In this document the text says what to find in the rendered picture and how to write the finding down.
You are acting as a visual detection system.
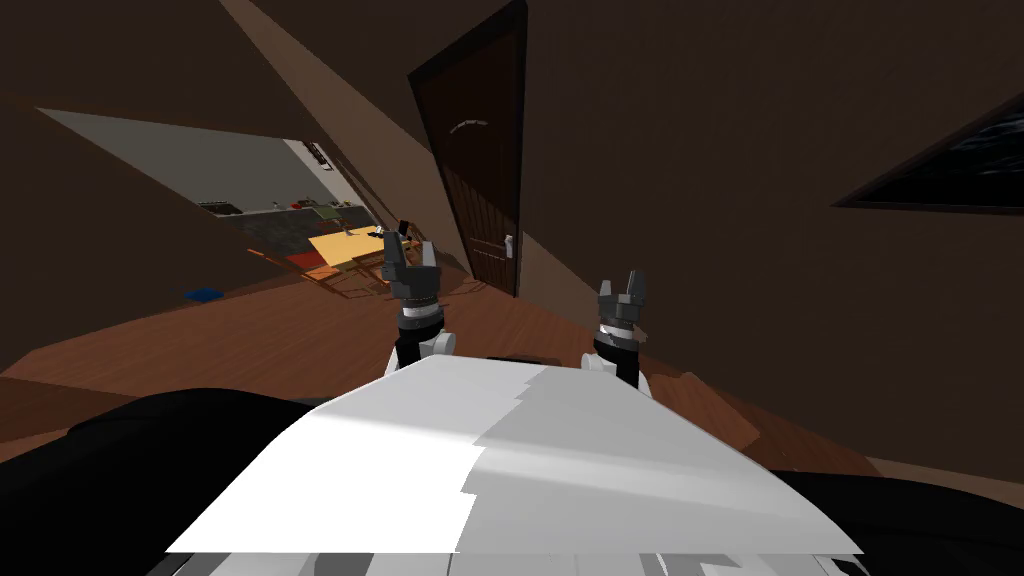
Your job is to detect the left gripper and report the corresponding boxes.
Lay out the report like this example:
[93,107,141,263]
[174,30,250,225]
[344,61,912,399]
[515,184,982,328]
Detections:
[380,231,444,306]

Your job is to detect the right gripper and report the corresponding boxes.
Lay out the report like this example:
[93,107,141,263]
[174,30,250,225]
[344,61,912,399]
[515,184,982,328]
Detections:
[597,269,649,327]

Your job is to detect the yellow dining table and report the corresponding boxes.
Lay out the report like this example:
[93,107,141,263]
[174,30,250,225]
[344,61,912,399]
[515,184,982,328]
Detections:
[307,225,423,272]

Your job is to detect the dark brown door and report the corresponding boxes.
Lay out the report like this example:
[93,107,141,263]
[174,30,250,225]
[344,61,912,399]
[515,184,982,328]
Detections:
[407,0,530,300]

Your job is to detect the dark kitchen counter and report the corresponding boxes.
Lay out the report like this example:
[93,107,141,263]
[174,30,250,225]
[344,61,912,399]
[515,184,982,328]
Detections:
[197,199,379,256]

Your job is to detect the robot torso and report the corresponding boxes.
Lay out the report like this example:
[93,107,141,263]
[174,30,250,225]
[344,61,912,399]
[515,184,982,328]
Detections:
[163,353,867,576]

